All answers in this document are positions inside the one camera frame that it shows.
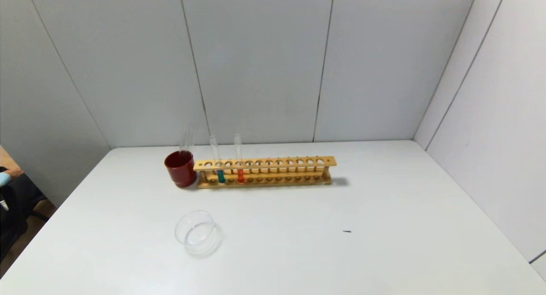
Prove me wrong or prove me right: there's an empty glass test tube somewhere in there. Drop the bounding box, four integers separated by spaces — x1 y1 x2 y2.
180 127 195 155

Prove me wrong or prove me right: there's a black office chair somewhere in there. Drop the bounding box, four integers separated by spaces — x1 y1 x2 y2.
0 176 49 261

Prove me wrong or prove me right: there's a test tube with red pigment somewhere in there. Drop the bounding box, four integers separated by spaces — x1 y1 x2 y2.
234 133 245 183

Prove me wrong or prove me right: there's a red plastic cup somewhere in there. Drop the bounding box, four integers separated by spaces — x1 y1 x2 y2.
164 150 197 188

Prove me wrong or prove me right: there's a wooden test tube rack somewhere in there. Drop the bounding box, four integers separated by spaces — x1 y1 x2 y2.
193 156 337 189

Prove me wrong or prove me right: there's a brown wooden desk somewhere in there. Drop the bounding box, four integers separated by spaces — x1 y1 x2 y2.
0 145 21 171

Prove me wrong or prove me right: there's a test tube with blue pigment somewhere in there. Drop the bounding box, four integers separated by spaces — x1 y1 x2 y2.
209 135 226 184

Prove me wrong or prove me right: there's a clear glass dish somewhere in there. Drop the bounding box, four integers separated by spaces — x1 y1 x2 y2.
174 210 223 257

